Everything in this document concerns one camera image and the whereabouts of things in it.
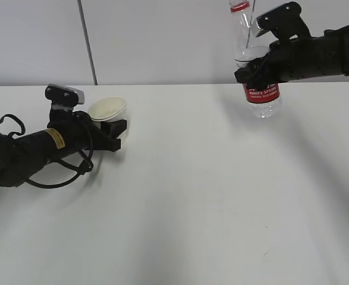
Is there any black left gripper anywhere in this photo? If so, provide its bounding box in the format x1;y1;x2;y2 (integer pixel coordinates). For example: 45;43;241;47
48;110;127;159

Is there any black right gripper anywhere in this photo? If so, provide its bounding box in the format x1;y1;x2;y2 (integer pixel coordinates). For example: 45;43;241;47
234;37;299;89

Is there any white paper cup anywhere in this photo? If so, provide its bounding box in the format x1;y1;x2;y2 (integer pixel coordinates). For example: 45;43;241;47
88;97;130;128

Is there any clear water bottle red label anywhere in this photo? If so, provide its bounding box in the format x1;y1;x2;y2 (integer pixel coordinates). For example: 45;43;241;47
229;1;281;118

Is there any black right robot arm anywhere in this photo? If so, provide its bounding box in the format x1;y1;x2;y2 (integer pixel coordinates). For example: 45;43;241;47
234;25;349;91

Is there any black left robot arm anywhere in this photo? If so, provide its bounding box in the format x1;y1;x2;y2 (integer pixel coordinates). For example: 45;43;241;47
0;110;127;189

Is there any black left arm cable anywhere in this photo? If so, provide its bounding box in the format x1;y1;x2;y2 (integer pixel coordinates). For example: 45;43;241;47
0;113;94;189

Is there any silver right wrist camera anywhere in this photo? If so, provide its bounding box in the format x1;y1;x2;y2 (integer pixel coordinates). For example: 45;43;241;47
250;1;311;41

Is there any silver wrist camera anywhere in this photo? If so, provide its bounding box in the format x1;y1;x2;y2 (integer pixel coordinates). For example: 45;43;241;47
250;1;311;41
45;84;85;107

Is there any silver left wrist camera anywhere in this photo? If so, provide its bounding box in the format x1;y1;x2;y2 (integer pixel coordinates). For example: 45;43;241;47
45;84;85;107

